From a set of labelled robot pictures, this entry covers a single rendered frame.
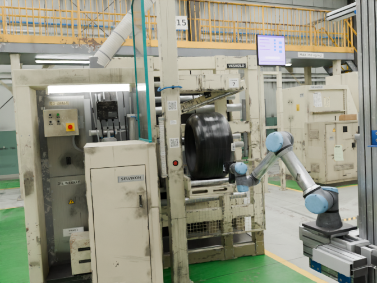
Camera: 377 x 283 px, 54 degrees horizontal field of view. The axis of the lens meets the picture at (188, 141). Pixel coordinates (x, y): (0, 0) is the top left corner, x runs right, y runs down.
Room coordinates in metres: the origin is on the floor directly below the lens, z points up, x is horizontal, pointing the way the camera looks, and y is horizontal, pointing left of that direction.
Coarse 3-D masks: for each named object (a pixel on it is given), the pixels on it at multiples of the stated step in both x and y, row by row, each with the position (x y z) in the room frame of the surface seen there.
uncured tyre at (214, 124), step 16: (208, 112) 2.97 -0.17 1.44; (192, 128) 2.86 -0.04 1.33; (208, 128) 2.78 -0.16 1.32; (224, 128) 2.80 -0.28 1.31; (192, 144) 3.26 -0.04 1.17; (208, 144) 2.73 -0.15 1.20; (224, 144) 2.76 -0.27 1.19; (192, 160) 3.22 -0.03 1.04; (208, 160) 2.74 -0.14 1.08; (224, 160) 2.77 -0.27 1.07; (192, 176) 2.97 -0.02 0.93; (208, 176) 2.84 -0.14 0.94; (224, 176) 2.90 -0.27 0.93
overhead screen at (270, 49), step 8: (256, 40) 6.65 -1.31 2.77; (264, 40) 6.68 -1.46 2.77; (272, 40) 6.75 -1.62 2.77; (280, 40) 6.81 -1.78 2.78; (256, 48) 6.66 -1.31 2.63; (264, 48) 6.68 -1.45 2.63; (272, 48) 6.74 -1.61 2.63; (280, 48) 6.81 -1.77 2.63; (256, 56) 6.67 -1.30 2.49; (264, 56) 6.68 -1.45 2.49; (272, 56) 6.74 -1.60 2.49; (280, 56) 6.81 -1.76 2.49; (264, 64) 6.67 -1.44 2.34; (272, 64) 6.74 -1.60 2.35; (280, 64) 6.80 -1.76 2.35
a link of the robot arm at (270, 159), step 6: (288, 132) 2.28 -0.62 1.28; (270, 156) 2.37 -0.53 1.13; (264, 162) 2.40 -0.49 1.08; (270, 162) 2.38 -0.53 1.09; (258, 168) 2.43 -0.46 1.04; (264, 168) 2.41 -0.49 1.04; (252, 174) 2.46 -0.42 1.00; (258, 174) 2.44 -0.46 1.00; (264, 174) 2.44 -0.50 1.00; (252, 180) 2.45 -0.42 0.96; (258, 180) 2.46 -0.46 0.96
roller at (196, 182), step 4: (192, 180) 2.83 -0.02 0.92; (196, 180) 2.83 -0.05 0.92; (200, 180) 2.84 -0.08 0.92; (204, 180) 2.84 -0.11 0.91; (208, 180) 2.85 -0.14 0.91; (212, 180) 2.86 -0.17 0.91; (216, 180) 2.86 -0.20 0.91; (220, 180) 2.87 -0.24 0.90; (224, 180) 2.88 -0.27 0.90; (192, 184) 2.82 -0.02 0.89; (196, 184) 2.83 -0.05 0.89; (200, 184) 2.83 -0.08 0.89; (204, 184) 2.85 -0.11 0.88; (208, 184) 2.86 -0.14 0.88
